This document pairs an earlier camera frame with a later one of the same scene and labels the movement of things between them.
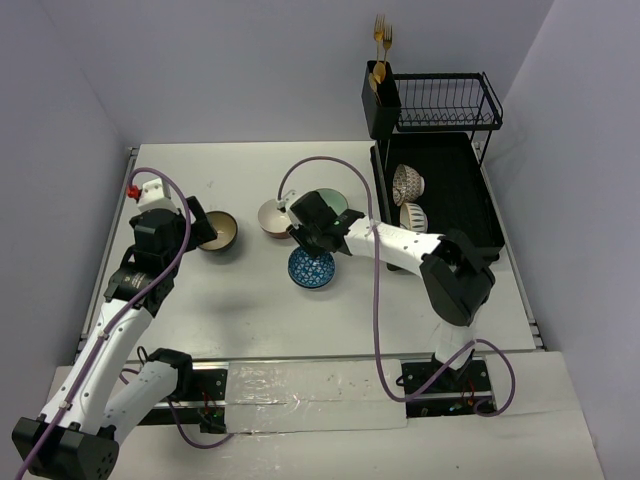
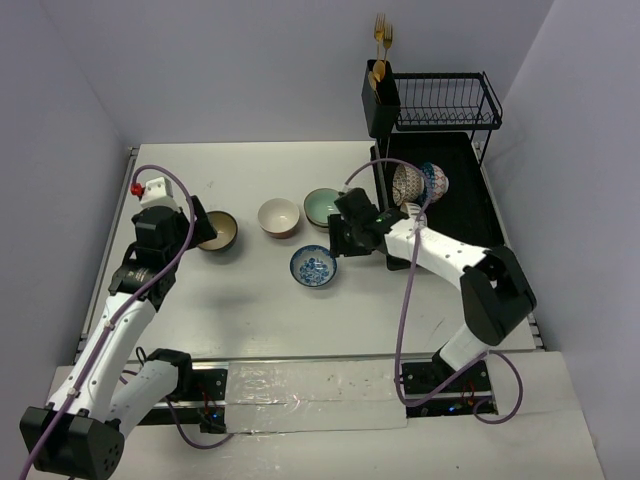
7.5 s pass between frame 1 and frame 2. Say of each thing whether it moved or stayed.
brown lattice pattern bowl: stayed
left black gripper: stayed
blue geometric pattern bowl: moved
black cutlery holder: stayed
